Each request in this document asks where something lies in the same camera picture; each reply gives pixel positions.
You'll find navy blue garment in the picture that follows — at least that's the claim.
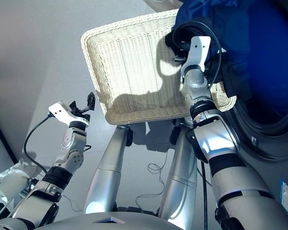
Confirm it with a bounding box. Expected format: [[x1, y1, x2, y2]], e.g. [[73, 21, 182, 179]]
[[175, 0, 251, 73]]

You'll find pale woven basket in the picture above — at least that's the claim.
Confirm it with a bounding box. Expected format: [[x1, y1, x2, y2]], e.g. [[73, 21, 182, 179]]
[[80, 9, 238, 126]]

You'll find black wheeled basket stand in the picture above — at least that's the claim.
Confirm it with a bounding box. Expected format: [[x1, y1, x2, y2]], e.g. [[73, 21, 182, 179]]
[[125, 121, 181, 147]]

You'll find grey washing machine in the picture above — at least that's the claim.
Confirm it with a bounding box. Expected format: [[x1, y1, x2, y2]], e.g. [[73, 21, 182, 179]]
[[182, 0, 288, 230]]

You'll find silver robot leg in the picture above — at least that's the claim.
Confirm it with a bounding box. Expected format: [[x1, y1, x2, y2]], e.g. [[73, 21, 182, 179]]
[[82, 125, 133, 216], [158, 124, 199, 223]]

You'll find silver robot torso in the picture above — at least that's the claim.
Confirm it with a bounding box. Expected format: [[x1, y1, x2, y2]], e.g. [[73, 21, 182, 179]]
[[33, 211, 183, 230]]

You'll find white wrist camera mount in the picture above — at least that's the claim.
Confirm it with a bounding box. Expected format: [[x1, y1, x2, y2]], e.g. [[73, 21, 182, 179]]
[[182, 36, 212, 73], [48, 101, 81, 126]]

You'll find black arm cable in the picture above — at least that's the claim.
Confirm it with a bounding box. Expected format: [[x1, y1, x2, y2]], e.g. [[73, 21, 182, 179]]
[[171, 21, 223, 230], [23, 112, 54, 173]]

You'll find thin grey floor wire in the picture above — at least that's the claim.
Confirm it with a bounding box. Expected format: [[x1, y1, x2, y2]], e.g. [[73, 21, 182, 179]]
[[135, 150, 170, 209]]

